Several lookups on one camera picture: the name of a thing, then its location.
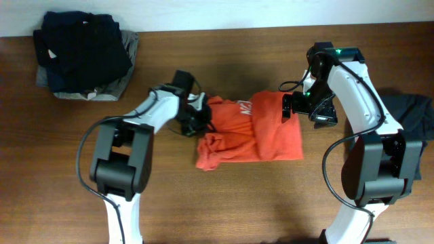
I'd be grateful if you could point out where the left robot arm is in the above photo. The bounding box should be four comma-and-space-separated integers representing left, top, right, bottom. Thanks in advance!
90, 70, 213, 243

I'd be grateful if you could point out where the navy folded garment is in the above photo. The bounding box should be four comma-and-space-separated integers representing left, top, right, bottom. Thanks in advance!
46, 69, 76, 93

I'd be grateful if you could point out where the grey folded garment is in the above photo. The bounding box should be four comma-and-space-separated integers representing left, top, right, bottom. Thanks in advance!
54, 30, 139, 102

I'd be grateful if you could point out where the black folded garment on pile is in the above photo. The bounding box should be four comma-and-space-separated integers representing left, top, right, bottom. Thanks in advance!
33, 11, 132, 93

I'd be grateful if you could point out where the dark grey t-shirt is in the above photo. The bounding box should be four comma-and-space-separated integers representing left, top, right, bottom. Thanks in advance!
379, 93, 434, 180

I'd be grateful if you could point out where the red printed t-shirt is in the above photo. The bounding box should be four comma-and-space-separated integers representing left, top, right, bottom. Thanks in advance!
196, 91, 304, 171

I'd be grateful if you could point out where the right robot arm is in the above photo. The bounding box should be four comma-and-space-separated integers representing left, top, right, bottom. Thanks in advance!
281, 42, 423, 244

